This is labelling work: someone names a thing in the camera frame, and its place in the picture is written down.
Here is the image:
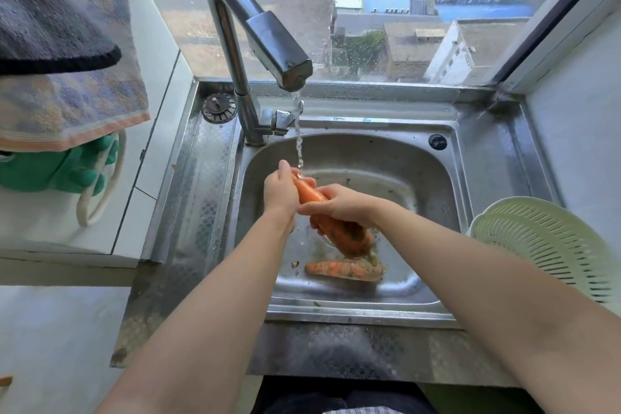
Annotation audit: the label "green rubber glove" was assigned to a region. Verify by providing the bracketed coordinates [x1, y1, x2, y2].
[0, 135, 120, 196]

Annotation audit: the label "person's right hand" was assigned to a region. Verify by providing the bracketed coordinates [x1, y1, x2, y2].
[297, 184, 389, 230]

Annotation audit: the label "chrome kitchen faucet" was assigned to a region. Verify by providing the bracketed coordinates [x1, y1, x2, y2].
[204, 0, 314, 147]

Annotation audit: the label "person's dark trousers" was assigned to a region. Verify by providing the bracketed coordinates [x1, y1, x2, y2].
[252, 375, 440, 414]

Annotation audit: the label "grey towel with black edge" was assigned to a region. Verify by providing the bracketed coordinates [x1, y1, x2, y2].
[0, 0, 123, 76]

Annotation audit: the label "pale green plastic colander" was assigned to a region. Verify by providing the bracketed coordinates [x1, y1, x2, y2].
[467, 196, 621, 317]

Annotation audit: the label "person's left hand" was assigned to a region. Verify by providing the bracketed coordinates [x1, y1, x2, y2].
[262, 160, 305, 219]

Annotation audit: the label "small dirty orange carrot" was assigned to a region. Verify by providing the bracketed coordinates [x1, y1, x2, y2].
[305, 259, 386, 281]

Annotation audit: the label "large orange carrot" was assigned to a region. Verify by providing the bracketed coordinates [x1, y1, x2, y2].
[291, 171, 376, 258]

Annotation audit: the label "white plastic hook ring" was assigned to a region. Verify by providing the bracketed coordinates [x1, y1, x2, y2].
[76, 129, 128, 228]

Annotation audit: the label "person's left forearm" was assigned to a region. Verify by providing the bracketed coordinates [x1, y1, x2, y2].
[94, 207, 298, 414]

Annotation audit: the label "person's right forearm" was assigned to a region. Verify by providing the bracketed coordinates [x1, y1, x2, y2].
[371, 199, 621, 414]

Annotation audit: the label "stainless steel sink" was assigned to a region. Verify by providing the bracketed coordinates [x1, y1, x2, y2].
[111, 79, 566, 387]

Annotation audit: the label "window frame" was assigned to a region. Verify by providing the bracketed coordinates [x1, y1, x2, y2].
[194, 0, 621, 95]

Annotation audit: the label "patterned towel with orange edge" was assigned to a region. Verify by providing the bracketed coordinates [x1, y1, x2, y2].
[0, 0, 152, 152]

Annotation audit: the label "black sink strainer plug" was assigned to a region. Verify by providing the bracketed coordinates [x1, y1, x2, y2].
[202, 93, 238, 125]

